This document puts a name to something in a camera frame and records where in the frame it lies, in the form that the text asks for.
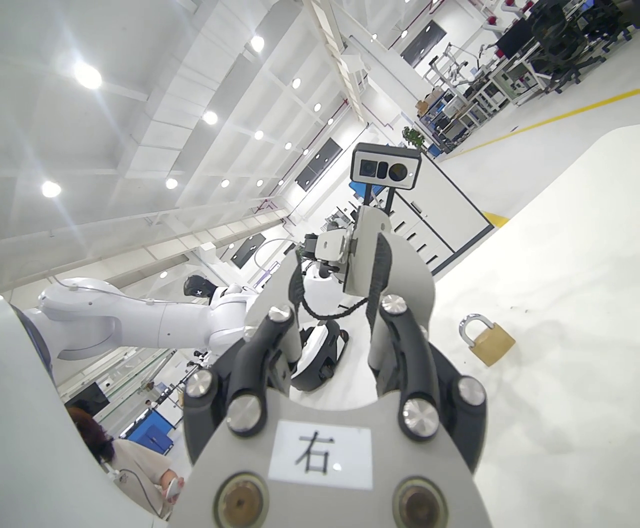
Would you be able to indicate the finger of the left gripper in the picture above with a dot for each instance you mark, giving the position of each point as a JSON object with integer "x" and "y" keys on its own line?
{"x": 361, "y": 250}

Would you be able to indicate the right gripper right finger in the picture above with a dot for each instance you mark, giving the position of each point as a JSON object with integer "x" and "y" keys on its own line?
{"x": 415, "y": 310}

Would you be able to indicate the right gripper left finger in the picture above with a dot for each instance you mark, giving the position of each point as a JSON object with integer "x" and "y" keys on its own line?
{"x": 260, "y": 350}

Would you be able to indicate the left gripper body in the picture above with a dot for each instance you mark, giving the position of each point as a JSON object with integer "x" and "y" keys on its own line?
{"x": 330, "y": 247}

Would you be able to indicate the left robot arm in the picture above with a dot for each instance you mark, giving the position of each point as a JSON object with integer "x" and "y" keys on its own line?
{"x": 125, "y": 320}

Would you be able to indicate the brass padlock with silver shackle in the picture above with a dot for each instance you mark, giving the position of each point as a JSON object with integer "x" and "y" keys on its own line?
{"x": 492, "y": 345}

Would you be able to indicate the white cabinet row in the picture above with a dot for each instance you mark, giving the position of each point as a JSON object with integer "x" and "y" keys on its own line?
{"x": 440, "y": 210}

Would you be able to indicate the green potted plant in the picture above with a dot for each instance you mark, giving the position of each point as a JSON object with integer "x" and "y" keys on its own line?
{"x": 414, "y": 137}

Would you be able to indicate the blue partition panel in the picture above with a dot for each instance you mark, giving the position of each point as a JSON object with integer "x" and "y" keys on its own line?
{"x": 150, "y": 430}

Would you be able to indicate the person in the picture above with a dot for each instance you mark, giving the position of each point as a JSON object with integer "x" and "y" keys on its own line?
{"x": 135, "y": 465}

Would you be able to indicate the white workbench rack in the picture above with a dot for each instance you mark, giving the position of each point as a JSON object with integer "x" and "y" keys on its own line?
{"x": 480, "y": 97}

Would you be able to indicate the robot body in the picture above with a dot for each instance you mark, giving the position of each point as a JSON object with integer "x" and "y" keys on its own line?
{"x": 30, "y": 450}

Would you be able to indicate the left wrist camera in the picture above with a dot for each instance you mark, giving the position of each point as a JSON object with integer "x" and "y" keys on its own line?
{"x": 385, "y": 167}

